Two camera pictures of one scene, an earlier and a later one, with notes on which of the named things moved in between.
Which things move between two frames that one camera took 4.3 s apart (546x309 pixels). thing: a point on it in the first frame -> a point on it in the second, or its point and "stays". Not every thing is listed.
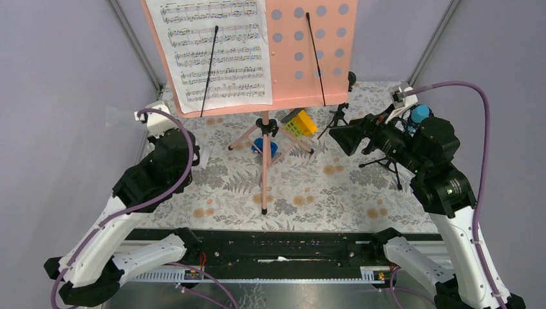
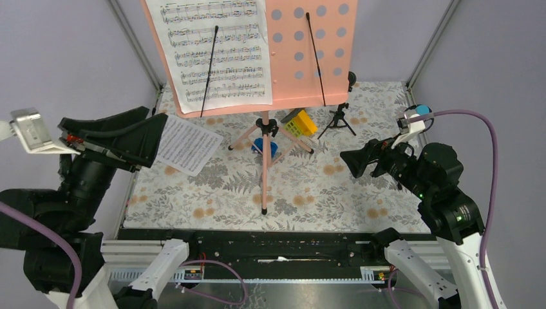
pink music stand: (294, 79) stays
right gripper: (349, 138) -> (357, 159)
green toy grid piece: (291, 127) stays
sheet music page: (241, 73) stays
